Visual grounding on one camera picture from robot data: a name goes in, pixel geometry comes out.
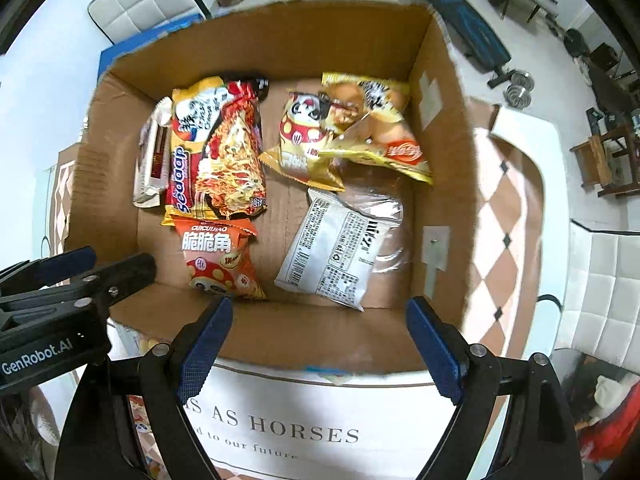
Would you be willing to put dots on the red bag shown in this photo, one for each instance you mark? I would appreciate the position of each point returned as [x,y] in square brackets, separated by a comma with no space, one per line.
[620,425]

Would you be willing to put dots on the large instant noodle packet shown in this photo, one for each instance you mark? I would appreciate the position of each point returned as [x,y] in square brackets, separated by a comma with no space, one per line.
[220,160]

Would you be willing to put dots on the small wooden stool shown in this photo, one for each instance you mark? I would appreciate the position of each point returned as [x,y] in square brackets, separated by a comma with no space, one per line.
[592,160]

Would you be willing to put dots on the white plush goose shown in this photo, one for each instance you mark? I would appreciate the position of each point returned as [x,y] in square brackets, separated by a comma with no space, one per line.
[607,390]

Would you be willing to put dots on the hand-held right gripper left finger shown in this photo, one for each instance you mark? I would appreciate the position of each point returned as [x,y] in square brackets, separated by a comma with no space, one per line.
[205,350]

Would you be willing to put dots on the clear white bread packet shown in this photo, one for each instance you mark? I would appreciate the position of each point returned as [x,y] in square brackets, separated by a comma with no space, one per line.
[330,250]

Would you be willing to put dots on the black speaker box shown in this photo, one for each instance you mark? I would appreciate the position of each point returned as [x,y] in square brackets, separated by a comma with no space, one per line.
[605,56]

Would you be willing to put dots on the checkered brown printed tablecloth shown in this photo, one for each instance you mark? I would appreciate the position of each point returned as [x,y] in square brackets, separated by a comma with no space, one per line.
[310,410]

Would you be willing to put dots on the white chocolate stick box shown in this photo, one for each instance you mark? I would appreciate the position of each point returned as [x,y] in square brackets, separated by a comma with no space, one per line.
[150,160]

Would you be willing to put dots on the orange mushroom snack packet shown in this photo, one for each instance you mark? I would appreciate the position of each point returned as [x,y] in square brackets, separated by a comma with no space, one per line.
[220,260]

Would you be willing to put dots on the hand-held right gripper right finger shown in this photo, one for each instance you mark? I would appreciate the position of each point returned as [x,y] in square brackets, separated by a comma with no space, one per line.
[432,350]

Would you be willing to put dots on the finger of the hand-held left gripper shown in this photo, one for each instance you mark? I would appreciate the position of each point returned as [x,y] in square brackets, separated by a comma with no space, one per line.
[125,272]
[65,262]

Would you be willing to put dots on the yellow panda snack packet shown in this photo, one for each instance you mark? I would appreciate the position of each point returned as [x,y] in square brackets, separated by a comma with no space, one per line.
[295,135]

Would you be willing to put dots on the black sit-up bench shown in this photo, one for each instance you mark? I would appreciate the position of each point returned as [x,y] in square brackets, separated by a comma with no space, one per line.
[460,15]

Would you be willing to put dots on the cardboard box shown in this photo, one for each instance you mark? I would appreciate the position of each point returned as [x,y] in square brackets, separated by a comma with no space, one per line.
[280,205]

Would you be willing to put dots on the yellow bread bag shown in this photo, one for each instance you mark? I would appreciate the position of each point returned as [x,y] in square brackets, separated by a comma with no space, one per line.
[380,130]

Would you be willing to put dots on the black exercise machine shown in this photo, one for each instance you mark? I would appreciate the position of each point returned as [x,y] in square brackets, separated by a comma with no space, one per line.
[607,90]

